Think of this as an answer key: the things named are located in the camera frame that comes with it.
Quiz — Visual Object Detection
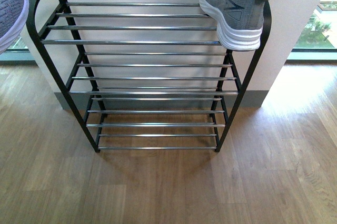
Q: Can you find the grey knit sneaker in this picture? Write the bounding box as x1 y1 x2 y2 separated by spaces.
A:
199 0 268 51
1 0 29 53

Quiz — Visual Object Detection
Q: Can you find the black metal shoe rack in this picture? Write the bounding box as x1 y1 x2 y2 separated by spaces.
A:
27 0 271 152

